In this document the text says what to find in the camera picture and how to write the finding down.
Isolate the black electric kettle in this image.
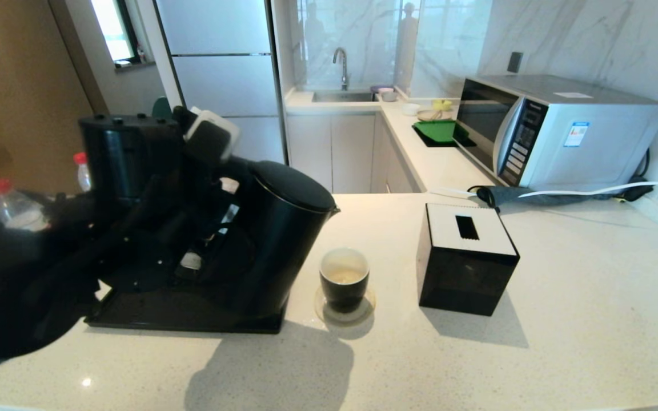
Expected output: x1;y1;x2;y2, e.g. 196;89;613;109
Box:
231;160;342;318

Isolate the black serving tray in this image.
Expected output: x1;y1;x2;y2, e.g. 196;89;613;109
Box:
85;284;289;335

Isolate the white base cabinet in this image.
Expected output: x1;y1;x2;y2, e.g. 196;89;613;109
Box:
286;111;421;195

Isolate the small red-capped water bottle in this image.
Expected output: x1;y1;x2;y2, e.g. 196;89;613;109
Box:
74;151;93;192

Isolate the black cup white inside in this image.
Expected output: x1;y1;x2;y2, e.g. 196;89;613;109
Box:
319;247;371;313

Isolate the steel kitchen sink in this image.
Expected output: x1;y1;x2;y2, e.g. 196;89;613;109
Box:
312;90;376;104

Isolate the chrome kitchen faucet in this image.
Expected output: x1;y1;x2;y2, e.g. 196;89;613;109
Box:
332;47;351;91

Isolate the clear glass coaster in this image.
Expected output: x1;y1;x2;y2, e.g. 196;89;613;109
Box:
314;285;376;325

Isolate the large red-capped water bottle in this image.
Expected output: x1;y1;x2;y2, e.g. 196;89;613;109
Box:
0;179;51;232

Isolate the bright window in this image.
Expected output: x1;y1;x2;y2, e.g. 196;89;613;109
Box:
89;0;140;65

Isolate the green cutting board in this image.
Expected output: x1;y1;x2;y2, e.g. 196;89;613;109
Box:
412;119;470;144

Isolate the brown wooden door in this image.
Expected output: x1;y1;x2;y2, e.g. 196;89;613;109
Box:
0;0;123;195

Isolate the black tissue box white lid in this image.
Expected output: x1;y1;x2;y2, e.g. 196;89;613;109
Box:
416;203;520;317

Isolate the silver microwave oven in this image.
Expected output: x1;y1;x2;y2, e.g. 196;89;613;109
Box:
455;74;658;190

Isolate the black power cable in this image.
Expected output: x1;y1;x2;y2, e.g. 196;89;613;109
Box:
615;149;658;203

